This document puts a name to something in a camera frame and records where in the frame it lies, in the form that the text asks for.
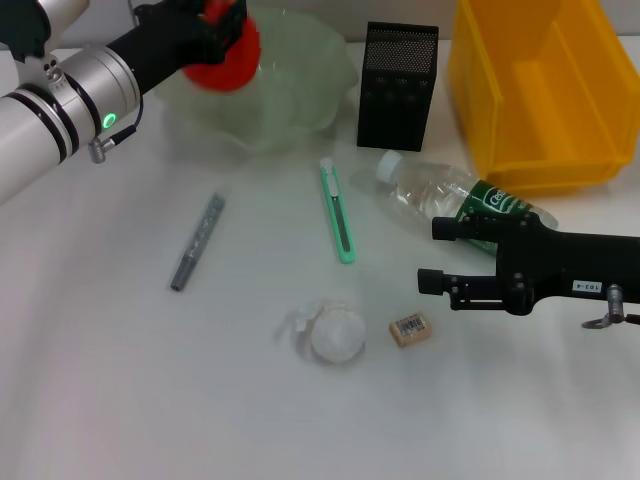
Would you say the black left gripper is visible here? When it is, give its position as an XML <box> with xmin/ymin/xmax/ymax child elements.
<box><xmin>107</xmin><ymin>0</ymin><xmax>249</xmax><ymax>94</ymax></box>

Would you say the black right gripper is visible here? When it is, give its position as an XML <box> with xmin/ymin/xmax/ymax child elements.
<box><xmin>417</xmin><ymin>209</ymin><xmax>640</xmax><ymax>316</ymax></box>

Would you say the red-orange fruit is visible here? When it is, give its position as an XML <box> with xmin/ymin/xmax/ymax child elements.
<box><xmin>180</xmin><ymin>0</ymin><xmax>261</xmax><ymax>94</ymax></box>

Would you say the clear green-label water bottle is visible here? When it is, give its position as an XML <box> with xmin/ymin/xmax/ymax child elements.
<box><xmin>375</xmin><ymin>150</ymin><xmax>559</xmax><ymax>256</ymax></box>

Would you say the white paper ball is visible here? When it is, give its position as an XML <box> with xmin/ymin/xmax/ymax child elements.
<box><xmin>292</xmin><ymin>298</ymin><xmax>367</xmax><ymax>365</ymax></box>

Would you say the beige eraser with barcode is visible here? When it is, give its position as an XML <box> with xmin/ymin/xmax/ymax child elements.
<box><xmin>388</xmin><ymin>309</ymin><xmax>434</xmax><ymax>349</ymax></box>

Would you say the translucent green fruit bowl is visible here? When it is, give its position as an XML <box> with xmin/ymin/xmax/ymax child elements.
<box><xmin>154</xmin><ymin>7</ymin><xmax>359</xmax><ymax>154</ymax></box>

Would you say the green utility knife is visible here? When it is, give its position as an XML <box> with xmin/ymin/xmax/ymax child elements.
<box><xmin>318</xmin><ymin>157</ymin><xmax>357</xmax><ymax>265</ymax></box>

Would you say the black mesh pen holder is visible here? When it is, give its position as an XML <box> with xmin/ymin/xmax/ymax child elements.
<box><xmin>356</xmin><ymin>21</ymin><xmax>440</xmax><ymax>152</ymax></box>

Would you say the grey marker pen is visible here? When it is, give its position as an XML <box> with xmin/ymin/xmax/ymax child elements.
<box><xmin>169</xmin><ymin>192</ymin><xmax>226</xmax><ymax>293</ymax></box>

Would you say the yellow plastic bin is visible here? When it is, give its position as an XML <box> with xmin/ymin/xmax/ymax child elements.
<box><xmin>446</xmin><ymin>0</ymin><xmax>640</xmax><ymax>197</ymax></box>

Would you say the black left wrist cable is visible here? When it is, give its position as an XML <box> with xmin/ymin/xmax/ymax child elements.
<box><xmin>88</xmin><ymin>94</ymin><xmax>146</xmax><ymax>164</ymax></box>

